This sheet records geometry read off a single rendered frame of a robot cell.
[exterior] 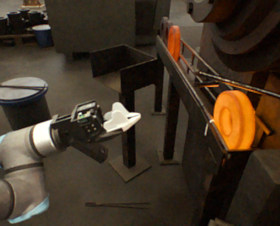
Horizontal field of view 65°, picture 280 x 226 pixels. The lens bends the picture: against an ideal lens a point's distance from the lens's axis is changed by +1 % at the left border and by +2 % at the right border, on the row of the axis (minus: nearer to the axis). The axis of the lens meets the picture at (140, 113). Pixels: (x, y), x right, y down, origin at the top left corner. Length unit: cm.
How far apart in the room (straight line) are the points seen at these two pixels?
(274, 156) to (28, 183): 52
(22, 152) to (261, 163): 52
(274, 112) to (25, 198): 59
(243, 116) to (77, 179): 110
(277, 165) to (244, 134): 13
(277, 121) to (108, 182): 103
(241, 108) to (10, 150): 55
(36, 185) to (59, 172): 88
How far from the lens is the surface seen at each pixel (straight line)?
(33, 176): 62
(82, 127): 54
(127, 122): 53
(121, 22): 290
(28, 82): 161
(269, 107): 58
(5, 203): 57
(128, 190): 133
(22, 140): 61
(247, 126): 54
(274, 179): 41
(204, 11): 44
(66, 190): 139
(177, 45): 118
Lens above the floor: 108
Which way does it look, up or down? 35 degrees down
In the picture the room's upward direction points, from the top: straight up
